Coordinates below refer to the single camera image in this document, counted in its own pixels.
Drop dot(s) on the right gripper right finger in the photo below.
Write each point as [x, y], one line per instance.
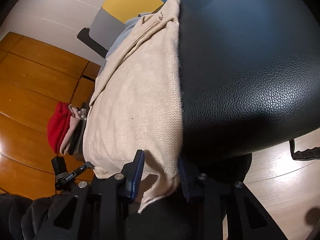
[204, 205]

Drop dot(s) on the beige knit sweater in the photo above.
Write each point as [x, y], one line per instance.
[136, 105]

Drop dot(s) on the wooden wardrobe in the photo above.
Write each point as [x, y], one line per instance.
[35, 76]

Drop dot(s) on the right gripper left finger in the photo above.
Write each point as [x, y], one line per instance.
[117, 193]

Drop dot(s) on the light blue garment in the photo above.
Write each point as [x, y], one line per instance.
[129, 25]

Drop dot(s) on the grey yellow blue sofa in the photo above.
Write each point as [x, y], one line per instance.
[110, 20]

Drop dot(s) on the pink knit garment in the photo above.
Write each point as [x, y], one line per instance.
[76, 116]

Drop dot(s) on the red garment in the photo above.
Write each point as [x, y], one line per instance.
[58, 125]

